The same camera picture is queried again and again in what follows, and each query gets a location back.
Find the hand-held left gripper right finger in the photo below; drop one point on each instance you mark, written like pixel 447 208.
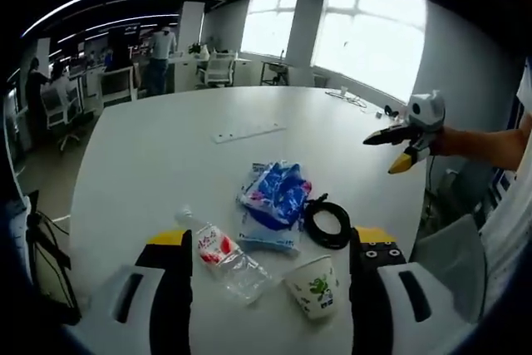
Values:
pixel 374 288

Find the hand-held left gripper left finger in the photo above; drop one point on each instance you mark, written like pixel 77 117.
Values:
pixel 166 288

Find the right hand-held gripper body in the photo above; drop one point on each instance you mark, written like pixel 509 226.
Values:
pixel 426 111

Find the white paper cup green print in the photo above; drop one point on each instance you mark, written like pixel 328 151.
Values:
pixel 313 288

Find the clear plastic water bottle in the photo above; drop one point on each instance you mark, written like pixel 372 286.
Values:
pixel 226 259

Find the light blue tissue packet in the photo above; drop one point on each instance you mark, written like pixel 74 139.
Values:
pixel 268 236

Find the blue patterned plastic packet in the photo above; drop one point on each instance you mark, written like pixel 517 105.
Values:
pixel 276 193

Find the black small item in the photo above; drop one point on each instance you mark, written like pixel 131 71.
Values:
pixel 390 110

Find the grey chair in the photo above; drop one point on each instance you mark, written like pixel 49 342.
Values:
pixel 451 267

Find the person's white shirt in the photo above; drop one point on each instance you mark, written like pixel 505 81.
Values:
pixel 513 205

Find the black tripod stand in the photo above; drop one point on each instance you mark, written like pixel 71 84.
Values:
pixel 45 255

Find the small desk with legs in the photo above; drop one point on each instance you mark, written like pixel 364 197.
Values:
pixel 276 70

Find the white table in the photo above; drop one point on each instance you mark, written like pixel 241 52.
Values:
pixel 232 151

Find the white office chair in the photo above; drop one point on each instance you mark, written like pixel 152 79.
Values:
pixel 60 111
pixel 216 69

